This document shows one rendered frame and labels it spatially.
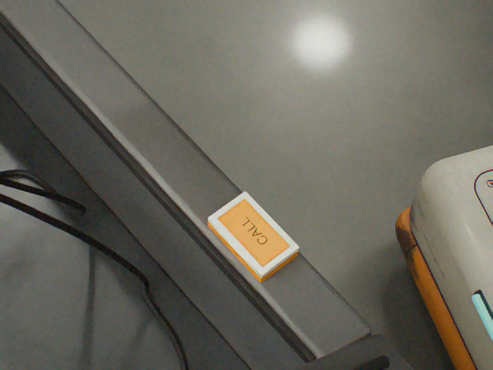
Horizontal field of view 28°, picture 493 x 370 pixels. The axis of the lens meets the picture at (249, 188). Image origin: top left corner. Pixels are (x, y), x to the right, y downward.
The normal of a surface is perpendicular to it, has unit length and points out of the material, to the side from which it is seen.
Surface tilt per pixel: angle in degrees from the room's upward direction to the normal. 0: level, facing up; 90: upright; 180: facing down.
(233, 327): 90
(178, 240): 90
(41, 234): 0
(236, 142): 0
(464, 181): 0
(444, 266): 90
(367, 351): 43
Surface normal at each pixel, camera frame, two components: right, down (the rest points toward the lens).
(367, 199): 0.05, -0.51
